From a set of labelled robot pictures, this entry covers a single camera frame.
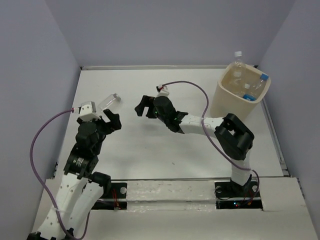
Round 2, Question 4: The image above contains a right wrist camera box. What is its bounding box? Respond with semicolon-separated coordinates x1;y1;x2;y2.
156;85;170;97

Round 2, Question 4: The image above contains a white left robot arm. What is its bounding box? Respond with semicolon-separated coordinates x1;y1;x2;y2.
27;107;122;240

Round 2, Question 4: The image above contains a blue-labelled bottle blue cap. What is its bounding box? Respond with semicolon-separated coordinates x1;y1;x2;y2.
252;73;269;95

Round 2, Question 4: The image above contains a clear jar silver lid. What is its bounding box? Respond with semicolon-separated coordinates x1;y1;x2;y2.
98;93;122;111

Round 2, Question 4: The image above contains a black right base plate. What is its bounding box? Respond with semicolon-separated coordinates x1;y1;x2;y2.
214;180;263;210

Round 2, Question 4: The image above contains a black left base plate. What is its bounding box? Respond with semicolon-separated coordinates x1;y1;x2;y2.
92;182;128;211

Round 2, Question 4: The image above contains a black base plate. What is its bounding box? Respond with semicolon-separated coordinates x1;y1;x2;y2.
92;182;128;211
214;180;263;210

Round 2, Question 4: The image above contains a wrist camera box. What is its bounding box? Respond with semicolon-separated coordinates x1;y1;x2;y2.
79;101;100;122
156;85;170;97

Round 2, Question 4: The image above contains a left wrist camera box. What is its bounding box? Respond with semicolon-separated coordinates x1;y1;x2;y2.
79;101;100;122

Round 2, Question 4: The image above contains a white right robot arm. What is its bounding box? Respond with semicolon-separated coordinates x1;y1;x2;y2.
134;95;255;196

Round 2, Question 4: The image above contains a clear white-capped plastic bottle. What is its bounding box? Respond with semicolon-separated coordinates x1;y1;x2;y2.
231;51;246;85

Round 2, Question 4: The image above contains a cream plastic bin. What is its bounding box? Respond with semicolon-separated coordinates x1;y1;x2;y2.
209;64;271;121

